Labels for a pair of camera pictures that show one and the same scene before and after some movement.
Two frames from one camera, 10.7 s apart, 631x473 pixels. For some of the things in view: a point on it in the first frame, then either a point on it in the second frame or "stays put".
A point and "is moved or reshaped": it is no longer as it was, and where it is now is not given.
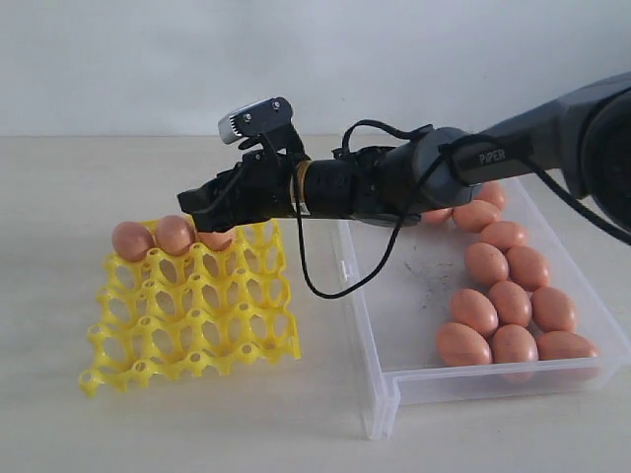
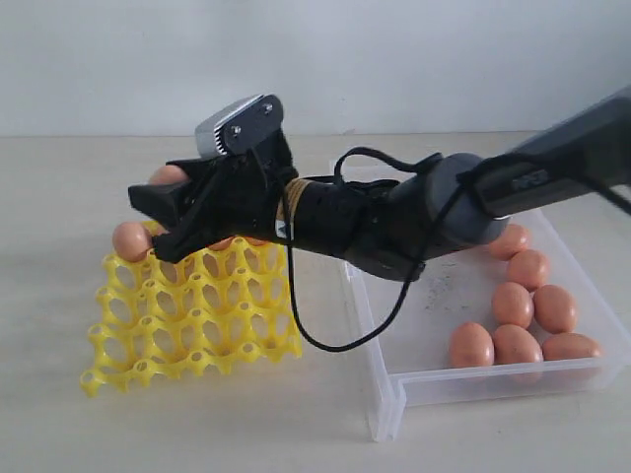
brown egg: x=437 y=217 is moved or reshaped
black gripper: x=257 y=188 -> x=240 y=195
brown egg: x=514 y=343 stays put
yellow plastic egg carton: x=162 y=316 stays put
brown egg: x=512 y=302 stays put
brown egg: x=131 y=240 stays put
